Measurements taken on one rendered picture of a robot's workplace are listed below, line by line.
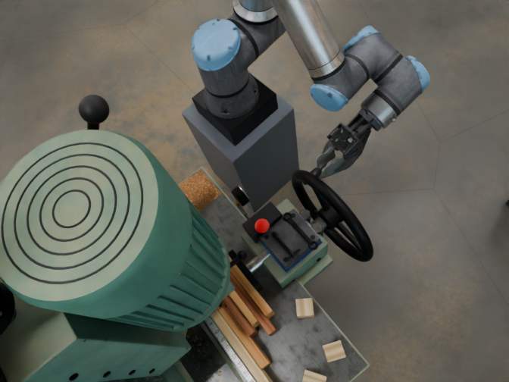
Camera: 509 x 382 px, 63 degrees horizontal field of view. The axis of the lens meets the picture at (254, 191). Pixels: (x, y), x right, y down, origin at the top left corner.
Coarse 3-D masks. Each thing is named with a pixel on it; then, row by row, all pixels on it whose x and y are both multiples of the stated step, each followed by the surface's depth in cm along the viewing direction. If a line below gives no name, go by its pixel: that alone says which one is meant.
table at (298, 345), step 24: (216, 216) 101; (240, 216) 100; (240, 240) 97; (264, 288) 93; (288, 288) 92; (288, 312) 90; (264, 336) 89; (288, 336) 88; (312, 336) 88; (336, 336) 87; (288, 360) 86; (312, 360) 86; (336, 360) 85; (360, 360) 85
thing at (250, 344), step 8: (232, 320) 87; (232, 328) 86; (240, 328) 86; (240, 336) 86; (248, 336) 86; (248, 344) 85; (256, 344) 86; (256, 352) 84; (256, 360) 84; (264, 360) 83
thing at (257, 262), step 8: (232, 256) 87; (256, 256) 90; (264, 256) 89; (240, 264) 86; (248, 264) 89; (256, 264) 89; (248, 272) 85; (248, 280) 84; (256, 280) 84; (256, 288) 87
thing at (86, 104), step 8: (88, 96) 49; (96, 96) 49; (80, 104) 48; (88, 104) 48; (96, 104) 48; (104, 104) 49; (80, 112) 49; (88, 112) 48; (96, 112) 48; (104, 112) 49; (88, 120) 49; (96, 120) 49; (104, 120) 50; (88, 128) 51; (96, 128) 51
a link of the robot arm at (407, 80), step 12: (408, 60) 102; (396, 72) 101; (408, 72) 101; (420, 72) 101; (384, 84) 104; (396, 84) 102; (408, 84) 101; (420, 84) 102; (384, 96) 103; (396, 96) 102; (408, 96) 102; (396, 108) 103
